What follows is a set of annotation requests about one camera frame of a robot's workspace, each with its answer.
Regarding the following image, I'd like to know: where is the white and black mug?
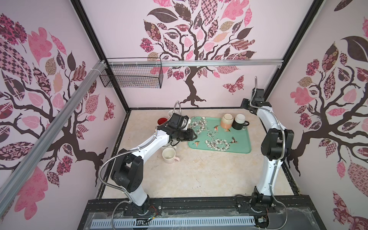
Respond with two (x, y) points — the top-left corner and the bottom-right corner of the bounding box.
(232, 114), (250, 130)

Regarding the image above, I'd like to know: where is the white ribbed base mug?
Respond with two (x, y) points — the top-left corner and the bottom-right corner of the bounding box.
(168, 110), (177, 118)

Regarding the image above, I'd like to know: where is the cream and peach mug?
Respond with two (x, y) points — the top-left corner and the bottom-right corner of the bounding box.
(220, 114), (234, 129)

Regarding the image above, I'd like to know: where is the white slotted cable duct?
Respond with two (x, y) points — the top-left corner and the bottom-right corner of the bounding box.
(90, 216), (255, 230)

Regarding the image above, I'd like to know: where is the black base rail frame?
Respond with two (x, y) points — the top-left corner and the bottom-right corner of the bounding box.
(78, 195), (325, 230)

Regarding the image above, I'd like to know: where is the green floral serving tray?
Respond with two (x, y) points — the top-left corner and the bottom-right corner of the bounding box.
(188, 116), (252, 154)

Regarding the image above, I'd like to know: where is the pale pink mug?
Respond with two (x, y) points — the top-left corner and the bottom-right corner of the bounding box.
(162, 147), (180, 164)

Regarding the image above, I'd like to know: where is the aluminium rail wall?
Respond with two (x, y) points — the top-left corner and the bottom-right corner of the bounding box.
(1, 60), (106, 215)
(107, 59), (284, 67)

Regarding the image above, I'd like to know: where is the aluminium rail left wall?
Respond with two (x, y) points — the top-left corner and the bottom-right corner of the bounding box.
(1, 60), (106, 215)

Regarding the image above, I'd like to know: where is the white mug red inside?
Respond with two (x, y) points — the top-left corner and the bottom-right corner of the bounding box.
(157, 117), (168, 125)

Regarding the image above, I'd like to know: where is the black wire basket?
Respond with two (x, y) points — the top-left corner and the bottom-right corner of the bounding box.
(100, 57), (163, 89)

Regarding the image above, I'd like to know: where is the aluminium rail back wall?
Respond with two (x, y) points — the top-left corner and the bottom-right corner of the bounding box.
(107, 59), (284, 67)

